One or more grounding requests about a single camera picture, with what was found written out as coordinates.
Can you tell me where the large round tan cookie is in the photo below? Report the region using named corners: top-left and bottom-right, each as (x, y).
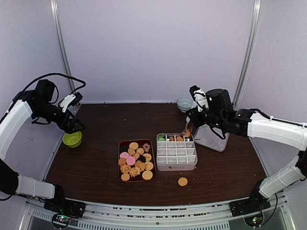
top-left (142, 170), bottom-right (153, 181)

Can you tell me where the swirl butter cookie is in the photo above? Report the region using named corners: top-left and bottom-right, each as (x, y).
top-left (120, 164), bottom-right (131, 173)

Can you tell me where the pale blue ceramic bowl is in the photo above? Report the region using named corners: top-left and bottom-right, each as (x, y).
top-left (176, 98), bottom-right (193, 113)

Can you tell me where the bottom left round cookie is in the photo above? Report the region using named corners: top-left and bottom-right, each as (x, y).
top-left (121, 173), bottom-right (130, 182)

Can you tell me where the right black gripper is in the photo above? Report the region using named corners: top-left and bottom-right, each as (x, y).
top-left (187, 106), bottom-right (224, 130)

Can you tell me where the brown flower cookie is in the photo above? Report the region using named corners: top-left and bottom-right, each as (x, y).
top-left (142, 143), bottom-right (151, 153)

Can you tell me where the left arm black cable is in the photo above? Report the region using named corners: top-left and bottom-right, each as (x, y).
top-left (16, 73), bottom-right (86, 96)

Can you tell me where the leaf shaped tan cookie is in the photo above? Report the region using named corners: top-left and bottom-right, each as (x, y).
top-left (183, 129), bottom-right (191, 138)

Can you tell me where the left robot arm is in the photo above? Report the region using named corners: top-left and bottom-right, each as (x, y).
top-left (0, 78), bottom-right (85, 218)

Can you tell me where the pink round cookie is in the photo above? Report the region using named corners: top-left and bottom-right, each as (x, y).
top-left (120, 152), bottom-right (130, 159)
top-left (126, 156), bottom-right (136, 166)

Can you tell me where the left pink round cookie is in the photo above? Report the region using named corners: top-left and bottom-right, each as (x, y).
top-left (120, 152), bottom-right (130, 159)

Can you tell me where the dark red cookie tray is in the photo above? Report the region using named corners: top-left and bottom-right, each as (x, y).
top-left (118, 139), bottom-right (157, 183)

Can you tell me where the right aluminium frame post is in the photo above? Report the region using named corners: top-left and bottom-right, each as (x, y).
top-left (233, 0), bottom-right (262, 109)

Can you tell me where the white divided cookie tin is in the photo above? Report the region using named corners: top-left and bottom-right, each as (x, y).
top-left (155, 133), bottom-right (198, 171)

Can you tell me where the green plastic bowl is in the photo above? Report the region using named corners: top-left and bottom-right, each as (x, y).
top-left (62, 131), bottom-right (82, 148)

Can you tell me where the black round cookie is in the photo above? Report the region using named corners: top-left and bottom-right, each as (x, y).
top-left (137, 155), bottom-right (146, 162)

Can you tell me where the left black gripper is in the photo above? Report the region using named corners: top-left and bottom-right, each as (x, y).
top-left (34, 101), bottom-right (85, 133)

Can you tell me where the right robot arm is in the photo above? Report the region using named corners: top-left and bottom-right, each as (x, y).
top-left (186, 85), bottom-right (307, 217)

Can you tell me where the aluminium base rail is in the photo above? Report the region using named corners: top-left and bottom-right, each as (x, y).
top-left (20, 188), bottom-right (297, 230)

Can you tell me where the right pink round cookie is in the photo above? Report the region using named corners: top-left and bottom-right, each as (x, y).
top-left (126, 156), bottom-right (136, 166)

